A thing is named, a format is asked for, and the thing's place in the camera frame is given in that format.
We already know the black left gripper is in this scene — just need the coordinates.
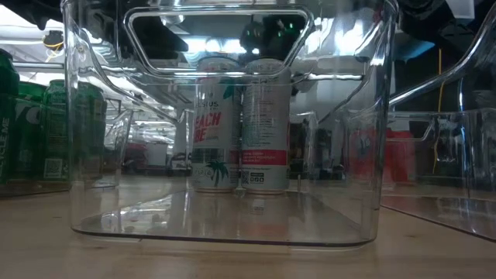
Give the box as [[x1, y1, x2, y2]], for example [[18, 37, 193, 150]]
[[75, 0, 190, 60]]

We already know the white Celsius peach can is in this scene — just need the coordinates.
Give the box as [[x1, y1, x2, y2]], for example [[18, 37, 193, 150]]
[[239, 57, 292, 195], [191, 56, 243, 194]]

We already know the clear plastic bin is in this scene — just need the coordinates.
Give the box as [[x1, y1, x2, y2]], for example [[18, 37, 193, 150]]
[[0, 46, 135, 198], [60, 0, 400, 249], [321, 3, 496, 243]]

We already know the red background cabinet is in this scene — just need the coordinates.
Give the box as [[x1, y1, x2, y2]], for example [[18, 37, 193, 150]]
[[123, 142, 149, 174]]

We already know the black metal table frame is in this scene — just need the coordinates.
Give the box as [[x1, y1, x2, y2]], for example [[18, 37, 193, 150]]
[[123, 165, 350, 180]]

